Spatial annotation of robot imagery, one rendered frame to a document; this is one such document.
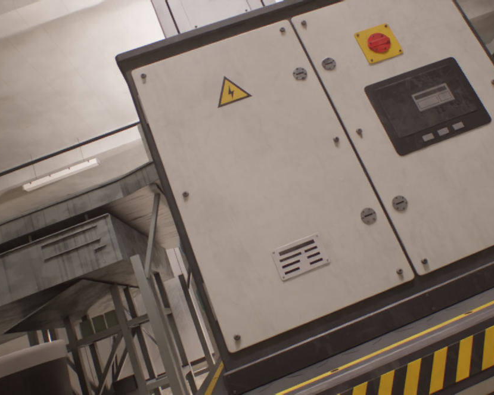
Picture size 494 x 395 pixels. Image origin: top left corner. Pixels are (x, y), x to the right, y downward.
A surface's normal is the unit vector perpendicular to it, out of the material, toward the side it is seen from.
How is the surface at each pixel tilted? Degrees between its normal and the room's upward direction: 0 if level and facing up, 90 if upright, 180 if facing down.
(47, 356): 90
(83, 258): 90
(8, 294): 90
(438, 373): 90
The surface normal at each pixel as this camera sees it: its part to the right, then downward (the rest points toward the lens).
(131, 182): -0.30, -0.15
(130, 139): -0.04, -0.26
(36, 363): 0.69, -0.43
